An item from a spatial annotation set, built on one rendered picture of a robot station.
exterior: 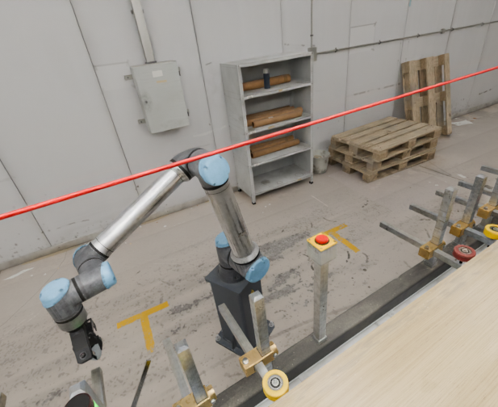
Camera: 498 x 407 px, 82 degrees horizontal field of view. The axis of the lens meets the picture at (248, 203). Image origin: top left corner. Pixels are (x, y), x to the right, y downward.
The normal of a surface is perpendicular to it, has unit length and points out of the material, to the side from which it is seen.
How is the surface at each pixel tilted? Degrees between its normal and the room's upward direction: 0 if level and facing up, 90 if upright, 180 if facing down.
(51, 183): 90
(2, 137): 90
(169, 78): 90
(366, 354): 0
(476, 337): 0
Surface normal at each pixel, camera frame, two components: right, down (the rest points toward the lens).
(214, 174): 0.59, 0.24
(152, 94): 0.45, 0.42
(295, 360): -0.11, -0.85
